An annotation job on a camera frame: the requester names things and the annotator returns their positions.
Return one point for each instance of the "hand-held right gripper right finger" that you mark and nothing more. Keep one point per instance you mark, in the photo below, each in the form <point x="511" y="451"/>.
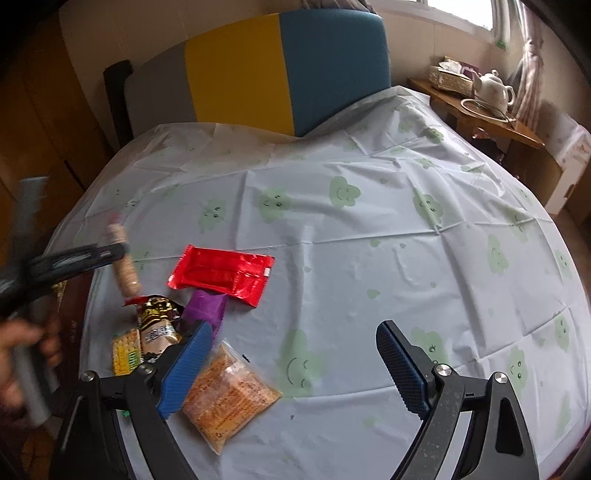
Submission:
<point x="401" y="369"/>

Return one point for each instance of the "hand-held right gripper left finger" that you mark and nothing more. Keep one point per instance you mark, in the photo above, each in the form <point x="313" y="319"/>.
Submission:
<point x="184" y="369"/>

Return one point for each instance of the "purple snack packet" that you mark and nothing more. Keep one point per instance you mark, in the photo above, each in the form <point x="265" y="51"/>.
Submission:
<point x="205" y="307"/>

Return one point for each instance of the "large red snack packet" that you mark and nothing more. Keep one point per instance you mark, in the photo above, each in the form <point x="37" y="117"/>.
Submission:
<point x="217" y="274"/>

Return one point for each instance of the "beige tissue box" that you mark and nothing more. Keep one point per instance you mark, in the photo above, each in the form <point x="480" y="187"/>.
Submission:
<point x="450" y="76"/>

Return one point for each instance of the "wooden wardrobe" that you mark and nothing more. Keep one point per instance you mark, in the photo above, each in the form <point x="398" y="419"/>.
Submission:
<point x="41" y="115"/>

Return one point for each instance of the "window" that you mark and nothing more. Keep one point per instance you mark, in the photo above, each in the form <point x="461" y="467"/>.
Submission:
<point x="461" y="11"/>

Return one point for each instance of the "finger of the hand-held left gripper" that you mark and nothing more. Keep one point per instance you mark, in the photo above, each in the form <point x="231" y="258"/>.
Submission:
<point x="78" y="263"/>

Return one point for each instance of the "floral curtain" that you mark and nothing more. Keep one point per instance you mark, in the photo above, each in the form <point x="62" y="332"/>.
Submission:
<point x="337" y="4"/>
<point x="528" y="69"/>

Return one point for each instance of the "wooden nightstand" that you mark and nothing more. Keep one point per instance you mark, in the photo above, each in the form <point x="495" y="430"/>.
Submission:
<point x="517" y="131"/>

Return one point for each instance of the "white teapot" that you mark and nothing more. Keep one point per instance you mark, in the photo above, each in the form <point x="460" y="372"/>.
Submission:
<point x="493" y="90"/>

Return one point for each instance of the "brown chocolate snack packet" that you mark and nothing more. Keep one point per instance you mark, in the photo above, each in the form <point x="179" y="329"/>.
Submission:
<point x="157" y="327"/>

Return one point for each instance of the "round glass tray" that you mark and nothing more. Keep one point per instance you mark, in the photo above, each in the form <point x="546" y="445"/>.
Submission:
<point x="475" y="110"/>

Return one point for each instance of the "orange cracker bag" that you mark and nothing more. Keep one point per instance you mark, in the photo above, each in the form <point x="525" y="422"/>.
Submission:
<point x="231" y="397"/>

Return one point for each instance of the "person's left hand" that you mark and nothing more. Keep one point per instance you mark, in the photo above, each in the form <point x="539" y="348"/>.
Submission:
<point x="21" y="337"/>

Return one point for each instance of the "round cracker roll packet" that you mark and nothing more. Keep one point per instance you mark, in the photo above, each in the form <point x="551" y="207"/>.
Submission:
<point x="127" y="279"/>

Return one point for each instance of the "cardboard box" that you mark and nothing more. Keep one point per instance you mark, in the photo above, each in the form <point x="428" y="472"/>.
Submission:
<point x="561" y="166"/>

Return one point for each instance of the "white green-printed tablecloth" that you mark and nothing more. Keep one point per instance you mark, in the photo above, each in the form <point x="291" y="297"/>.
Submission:
<point x="369" y="254"/>

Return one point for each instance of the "yellow green cracker packet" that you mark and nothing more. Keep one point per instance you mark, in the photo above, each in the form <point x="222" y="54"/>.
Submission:
<point x="125" y="353"/>

